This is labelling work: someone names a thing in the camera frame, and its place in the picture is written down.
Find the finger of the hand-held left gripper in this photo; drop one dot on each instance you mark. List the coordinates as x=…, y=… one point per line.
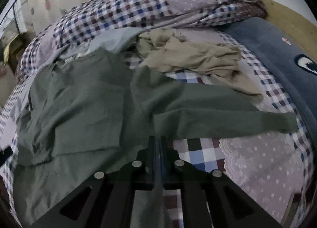
x=5, y=156

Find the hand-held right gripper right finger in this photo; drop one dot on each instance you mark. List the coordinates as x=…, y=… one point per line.
x=164, y=166

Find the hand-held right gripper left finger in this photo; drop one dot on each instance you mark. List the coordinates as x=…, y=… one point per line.
x=149, y=166

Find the green long-sleeve shirt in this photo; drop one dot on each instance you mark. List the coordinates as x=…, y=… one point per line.
x=99, y=109

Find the black metal clothes rack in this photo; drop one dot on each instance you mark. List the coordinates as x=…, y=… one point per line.
x=14, y=15

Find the checked bed sheet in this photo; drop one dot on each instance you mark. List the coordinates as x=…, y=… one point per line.
x=260, y=168

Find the beige garment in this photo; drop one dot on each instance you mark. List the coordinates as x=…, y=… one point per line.
x=188, y=54

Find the dark blue plush pillow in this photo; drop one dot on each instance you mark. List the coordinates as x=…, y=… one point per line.
x=272, y=52

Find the checked quilt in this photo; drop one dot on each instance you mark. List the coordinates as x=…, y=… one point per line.
x=148, y=2

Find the wooden headboard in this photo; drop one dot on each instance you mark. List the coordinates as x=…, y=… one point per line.
x=292, y=17

